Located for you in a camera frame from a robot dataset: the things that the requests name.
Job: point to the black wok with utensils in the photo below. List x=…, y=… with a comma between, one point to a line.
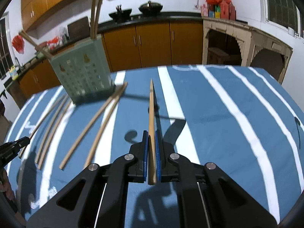
x=120, y=15

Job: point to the red bags and bottles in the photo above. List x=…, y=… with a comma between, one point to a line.
x=220, y=9

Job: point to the black lidded wok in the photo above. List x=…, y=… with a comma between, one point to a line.
x=151, y=9

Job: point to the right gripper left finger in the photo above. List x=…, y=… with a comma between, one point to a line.
x=96, y=196

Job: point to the person's left hand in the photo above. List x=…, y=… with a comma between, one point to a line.
x=6, y=186

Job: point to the red plastic bag on wall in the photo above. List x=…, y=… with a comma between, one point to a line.
x=18, y=44

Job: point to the glass jar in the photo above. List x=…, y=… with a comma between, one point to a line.
x=64, y=34

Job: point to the yellow detergent bottle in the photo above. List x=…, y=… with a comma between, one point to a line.
x=13, y=73

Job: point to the dark wooden cutting board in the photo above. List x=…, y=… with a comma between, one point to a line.
x=79, y=28

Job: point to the blue white striped tablecloth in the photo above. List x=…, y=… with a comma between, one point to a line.
x=184, y=146

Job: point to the left window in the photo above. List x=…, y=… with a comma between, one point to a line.
x=5, y=56

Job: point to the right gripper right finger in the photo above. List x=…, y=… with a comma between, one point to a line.
x=206, y=195

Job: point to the beige carved side table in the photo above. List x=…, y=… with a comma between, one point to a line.
x=250, y=40

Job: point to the lower wooden cabinets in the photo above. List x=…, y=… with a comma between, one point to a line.
x=154, y=44

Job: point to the green perforated utensil holder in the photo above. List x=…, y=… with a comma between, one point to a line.
x=84, y=72

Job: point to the window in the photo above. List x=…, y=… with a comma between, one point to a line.
x=286, y=14
x=5, y=56

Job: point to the right window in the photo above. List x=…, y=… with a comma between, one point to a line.
x=286, y=14

